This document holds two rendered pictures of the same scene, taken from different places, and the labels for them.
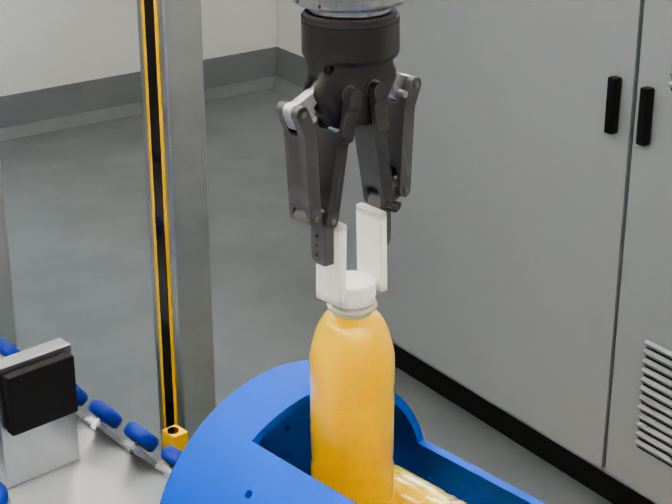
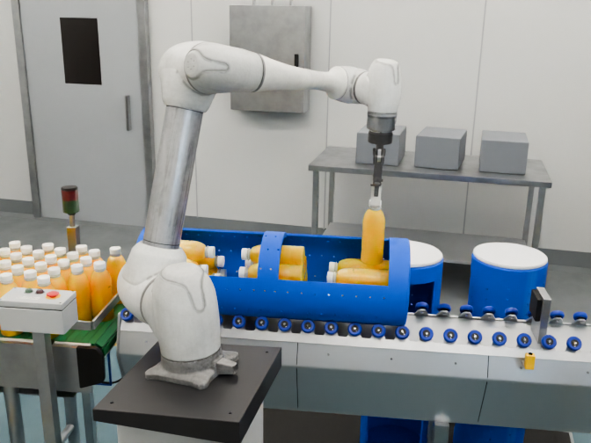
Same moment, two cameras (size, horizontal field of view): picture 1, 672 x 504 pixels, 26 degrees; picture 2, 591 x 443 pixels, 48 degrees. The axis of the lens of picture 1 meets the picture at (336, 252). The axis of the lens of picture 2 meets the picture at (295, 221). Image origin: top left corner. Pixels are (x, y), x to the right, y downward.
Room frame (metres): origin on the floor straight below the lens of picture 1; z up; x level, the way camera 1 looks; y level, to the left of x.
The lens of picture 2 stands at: (2.44, -1.55, 1.94)
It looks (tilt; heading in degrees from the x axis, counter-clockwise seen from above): 18 degrees down; 139
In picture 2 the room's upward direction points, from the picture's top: 1 degrees clockwise
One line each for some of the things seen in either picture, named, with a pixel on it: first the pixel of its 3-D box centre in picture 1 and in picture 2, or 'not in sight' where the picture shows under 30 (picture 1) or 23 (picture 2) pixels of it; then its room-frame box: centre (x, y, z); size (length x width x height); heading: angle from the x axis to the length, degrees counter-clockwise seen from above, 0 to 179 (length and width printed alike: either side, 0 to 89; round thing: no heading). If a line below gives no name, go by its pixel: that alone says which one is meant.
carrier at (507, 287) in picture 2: not in sight; (497, 357); (1.15, 0.70, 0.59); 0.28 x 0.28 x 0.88
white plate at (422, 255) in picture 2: not in sight; (406, 253); (0.88, 0.40, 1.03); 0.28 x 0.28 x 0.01
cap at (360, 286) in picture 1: (352, 291); not in sight; (1.08, -0.01, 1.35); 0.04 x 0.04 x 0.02
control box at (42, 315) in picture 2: not in sight; (39, 309); (0.54, -0.91, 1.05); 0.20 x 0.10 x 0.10; 43
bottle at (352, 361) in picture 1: (352, 399); (373, 234); (1.08, -0.01, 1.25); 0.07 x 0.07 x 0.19
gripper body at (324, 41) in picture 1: (350, 66); (379, 145); (1.08, -0.01, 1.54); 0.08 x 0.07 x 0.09; 132
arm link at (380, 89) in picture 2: not in sight; (381, 84); (1.07, -0.01, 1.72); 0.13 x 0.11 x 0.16; 175
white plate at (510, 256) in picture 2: not in sight; (509, 255); (1.15, 0.70, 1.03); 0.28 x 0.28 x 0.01
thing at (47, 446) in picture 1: (37, 415); (537, 315); (1.48, 0.35, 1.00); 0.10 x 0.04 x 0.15; 133
